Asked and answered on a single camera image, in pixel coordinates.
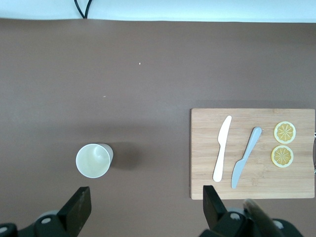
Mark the grey plastic knife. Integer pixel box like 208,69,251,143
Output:
231,126,263,190

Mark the black cable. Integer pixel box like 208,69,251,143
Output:
74,0,93,19

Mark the white plastic cup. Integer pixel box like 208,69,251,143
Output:
75,143,114,179

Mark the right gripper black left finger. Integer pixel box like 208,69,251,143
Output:
34,186,92,237

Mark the wooden cutting board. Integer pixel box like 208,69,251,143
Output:
190,108,316,200

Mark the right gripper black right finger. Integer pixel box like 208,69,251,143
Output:
199,185,260,237

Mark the white plastic knife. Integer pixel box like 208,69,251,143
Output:
212,115,233,183

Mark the yellow lemon slice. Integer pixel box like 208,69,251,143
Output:
271,145,294,168
274,121,297,145

